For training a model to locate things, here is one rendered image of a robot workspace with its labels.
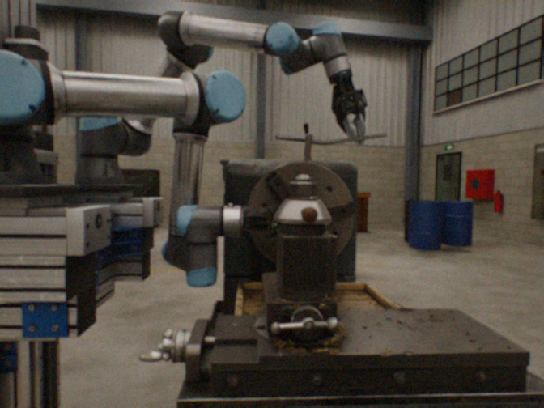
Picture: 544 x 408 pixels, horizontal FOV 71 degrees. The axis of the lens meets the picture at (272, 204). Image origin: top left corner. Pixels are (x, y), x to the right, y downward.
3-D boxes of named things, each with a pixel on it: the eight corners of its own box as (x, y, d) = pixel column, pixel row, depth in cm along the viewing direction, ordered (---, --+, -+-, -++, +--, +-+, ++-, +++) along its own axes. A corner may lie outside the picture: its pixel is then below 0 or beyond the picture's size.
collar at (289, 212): (271, 218, 56) (272, 198, 56) (325, 218, 56) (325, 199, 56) (275, 224, 48) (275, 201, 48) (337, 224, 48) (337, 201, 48)
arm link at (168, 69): (94, 140, 135) (176, 5, 121) (124, 145, 149) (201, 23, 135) (114, 162, 133) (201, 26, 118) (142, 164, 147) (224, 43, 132)
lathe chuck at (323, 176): (241, 257, 119) (253, 157, 117) (340, 268, 121) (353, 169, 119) (241, 263, 110) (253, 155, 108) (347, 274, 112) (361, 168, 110)
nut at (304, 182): (286, 198, 54) (286, 174, 54) (314, 199, 54) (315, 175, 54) (290, 200, 50) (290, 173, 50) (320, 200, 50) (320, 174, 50)
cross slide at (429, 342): (197, 337, 60) (197, 309, 60) (458, 335, 63) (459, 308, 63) (178, 397, 44) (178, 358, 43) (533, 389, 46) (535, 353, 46)
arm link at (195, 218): (181, 237, 95) (181, 203, 95) (225, 237, 96) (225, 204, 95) (175, 242, 87) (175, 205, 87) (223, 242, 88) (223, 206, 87)
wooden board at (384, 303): (237, 296, 103) (238, 282, 102) (368, 296, 105) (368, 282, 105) (233, 342, 73) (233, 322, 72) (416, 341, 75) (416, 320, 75)
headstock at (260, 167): (227, 246, 184) (227, 165, 182) (324, 247, 187) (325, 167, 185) (216, 276, 125) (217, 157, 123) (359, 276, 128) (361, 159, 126)
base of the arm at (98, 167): (65, 184, 120) (65, 152, 119) (87, 184, 135) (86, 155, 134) (114, 184, 120) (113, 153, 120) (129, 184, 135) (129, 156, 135)
